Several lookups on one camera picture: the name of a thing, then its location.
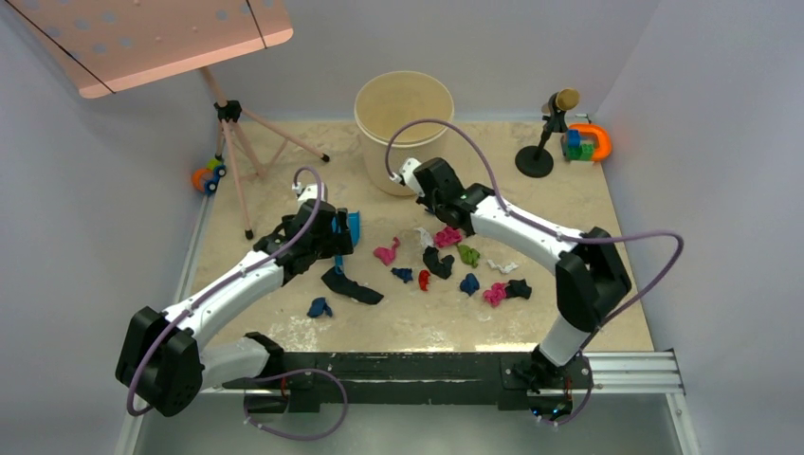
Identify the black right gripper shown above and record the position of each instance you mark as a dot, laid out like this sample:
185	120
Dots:
425	199

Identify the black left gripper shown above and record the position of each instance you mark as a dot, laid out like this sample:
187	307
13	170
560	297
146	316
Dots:
338	243

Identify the blue dustpan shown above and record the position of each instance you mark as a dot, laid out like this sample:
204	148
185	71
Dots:
353	227

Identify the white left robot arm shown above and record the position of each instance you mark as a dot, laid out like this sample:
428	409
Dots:
165	360

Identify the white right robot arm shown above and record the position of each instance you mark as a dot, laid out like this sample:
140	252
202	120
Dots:
591	278

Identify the pink paper scrap right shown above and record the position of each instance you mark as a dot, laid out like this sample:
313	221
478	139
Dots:
447	236

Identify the pink paper scrap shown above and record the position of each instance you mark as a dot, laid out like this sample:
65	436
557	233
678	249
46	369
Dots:
387	255
447	236
495	294

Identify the long black paper scrap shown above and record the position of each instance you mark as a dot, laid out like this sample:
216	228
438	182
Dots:
340	284

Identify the green paper scrap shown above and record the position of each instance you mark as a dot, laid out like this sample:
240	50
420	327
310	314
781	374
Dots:
469	255

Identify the pink paper scrap left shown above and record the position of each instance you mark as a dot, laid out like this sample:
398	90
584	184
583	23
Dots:
387	255

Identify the black paper scrap centre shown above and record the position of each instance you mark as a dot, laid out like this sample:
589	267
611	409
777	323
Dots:
440	267

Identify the dark blue scrap front left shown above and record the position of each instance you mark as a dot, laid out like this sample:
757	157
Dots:
320	307

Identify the red paper scrap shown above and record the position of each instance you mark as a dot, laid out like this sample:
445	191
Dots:
423	280

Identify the blue paper scrap front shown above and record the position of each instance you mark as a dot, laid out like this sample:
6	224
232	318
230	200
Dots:
469	284

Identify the white paper scrap right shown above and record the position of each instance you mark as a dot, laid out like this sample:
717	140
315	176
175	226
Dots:
503	268

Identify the black microphone stand toy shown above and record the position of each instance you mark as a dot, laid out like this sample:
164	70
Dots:
534	160

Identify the pink paper scrap front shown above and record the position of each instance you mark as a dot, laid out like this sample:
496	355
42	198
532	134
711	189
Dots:
495	294

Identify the black paper scrap front right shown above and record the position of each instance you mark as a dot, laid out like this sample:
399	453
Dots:
518	289

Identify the beige round bin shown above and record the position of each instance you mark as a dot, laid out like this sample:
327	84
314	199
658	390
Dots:
389	102

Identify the orange wheeled toy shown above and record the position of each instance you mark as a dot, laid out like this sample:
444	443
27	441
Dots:
206	180

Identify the orange colourful block toy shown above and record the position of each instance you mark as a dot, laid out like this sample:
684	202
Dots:
586	142

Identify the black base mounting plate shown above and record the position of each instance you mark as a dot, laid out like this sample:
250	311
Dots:
304	382

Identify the pink music stand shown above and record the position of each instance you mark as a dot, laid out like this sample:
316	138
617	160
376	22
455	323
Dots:
106	47

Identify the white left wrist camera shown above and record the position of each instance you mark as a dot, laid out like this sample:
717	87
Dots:
309	192

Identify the aluminium frame rail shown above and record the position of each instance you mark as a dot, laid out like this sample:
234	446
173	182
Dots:
618	373

